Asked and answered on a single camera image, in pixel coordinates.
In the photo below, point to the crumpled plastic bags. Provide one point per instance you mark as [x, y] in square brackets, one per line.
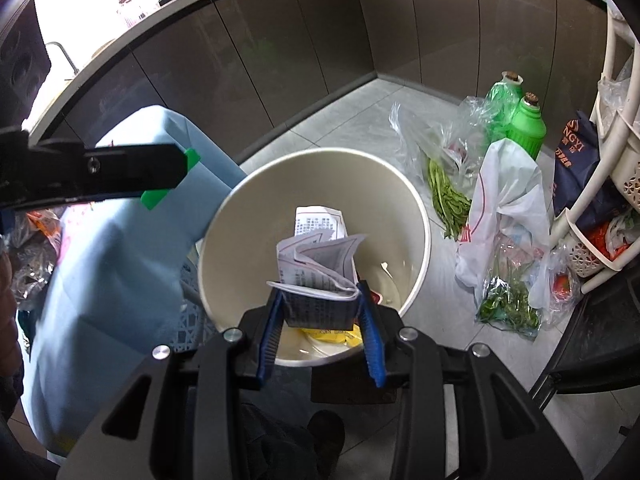
[32, 255]

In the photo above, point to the blue cartoon tablecloth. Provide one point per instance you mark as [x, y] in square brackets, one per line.
[115, 285]

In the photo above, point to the printed paper leaflet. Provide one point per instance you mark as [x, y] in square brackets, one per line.
[315, 270]

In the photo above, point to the white plastic storage rack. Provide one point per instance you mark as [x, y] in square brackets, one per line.
[617, 160]

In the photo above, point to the person's dark trouser leg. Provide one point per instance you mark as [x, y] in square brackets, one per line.
[275, 445]

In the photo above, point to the glass jar with red lid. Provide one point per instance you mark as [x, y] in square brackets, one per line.
[131, 10]

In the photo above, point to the green plastic bottle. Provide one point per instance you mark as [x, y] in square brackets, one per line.
[500, 100]
[526, 127]

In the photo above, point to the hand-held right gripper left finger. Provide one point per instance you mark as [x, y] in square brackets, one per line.
[267, 342]

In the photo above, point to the white plastic bag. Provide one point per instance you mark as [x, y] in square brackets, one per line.
[505, 195]

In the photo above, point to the metal faucet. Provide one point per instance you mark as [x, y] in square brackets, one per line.
[65, 55]

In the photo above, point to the navy shopping bag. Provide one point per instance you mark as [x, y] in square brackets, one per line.
[575, 160]

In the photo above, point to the clear bag of leafy greens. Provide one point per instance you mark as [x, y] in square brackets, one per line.
[510, 300]

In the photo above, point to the yellow wrapper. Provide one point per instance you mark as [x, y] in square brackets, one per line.
[327, 336]

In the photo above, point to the lattice plastic stool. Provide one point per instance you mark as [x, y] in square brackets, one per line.
[192, 310]

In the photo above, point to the person's dark shoe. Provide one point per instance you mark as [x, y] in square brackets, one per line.
[326, 432]

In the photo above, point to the clear bag of green beans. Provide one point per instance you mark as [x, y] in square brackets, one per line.
[440, 180]

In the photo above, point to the white kitchen countertop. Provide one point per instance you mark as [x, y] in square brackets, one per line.
[150, 20]

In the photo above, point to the clear bag with red food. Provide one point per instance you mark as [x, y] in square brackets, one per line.
[562, 282]

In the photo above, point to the grey kitchen cabinets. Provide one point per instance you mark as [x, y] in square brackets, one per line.
[300, 45]

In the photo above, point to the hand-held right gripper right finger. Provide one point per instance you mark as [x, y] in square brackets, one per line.
[372, 347]

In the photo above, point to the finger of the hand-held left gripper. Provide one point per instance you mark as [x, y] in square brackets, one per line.
[125, 167]

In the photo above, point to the green plastic piece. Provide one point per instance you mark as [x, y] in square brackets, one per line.
[192, 159]

